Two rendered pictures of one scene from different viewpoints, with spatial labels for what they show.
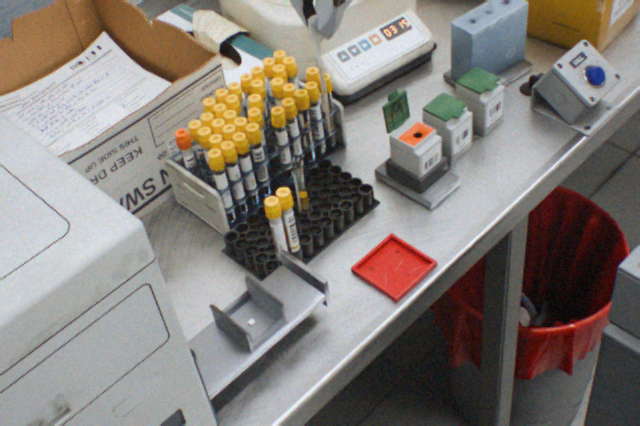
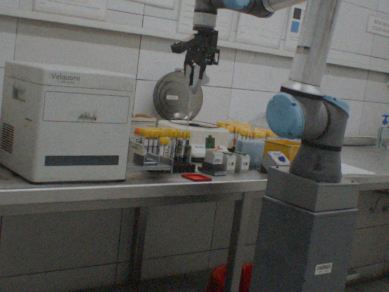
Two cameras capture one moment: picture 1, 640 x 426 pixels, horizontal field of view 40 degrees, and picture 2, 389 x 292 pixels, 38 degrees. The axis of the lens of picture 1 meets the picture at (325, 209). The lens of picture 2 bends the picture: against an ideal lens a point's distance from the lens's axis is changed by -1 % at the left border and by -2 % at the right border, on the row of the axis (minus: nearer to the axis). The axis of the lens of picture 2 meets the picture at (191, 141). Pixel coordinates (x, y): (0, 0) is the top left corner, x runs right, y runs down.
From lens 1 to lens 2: 1.20 m
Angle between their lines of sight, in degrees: 38
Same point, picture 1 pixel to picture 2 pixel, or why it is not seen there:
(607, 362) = (263, 212)
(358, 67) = (200, 151)
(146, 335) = (122, 115)
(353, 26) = (202, 139)
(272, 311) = (152, 162)
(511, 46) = (256, 156)
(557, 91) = (268, 162)
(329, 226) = (177, 165)
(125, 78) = not seen: hidden behind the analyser
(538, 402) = not seen: outside the picture
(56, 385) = (97, 106)
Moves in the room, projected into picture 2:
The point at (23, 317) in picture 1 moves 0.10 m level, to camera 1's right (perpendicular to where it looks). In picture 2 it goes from (101, 76) to (138, 81)
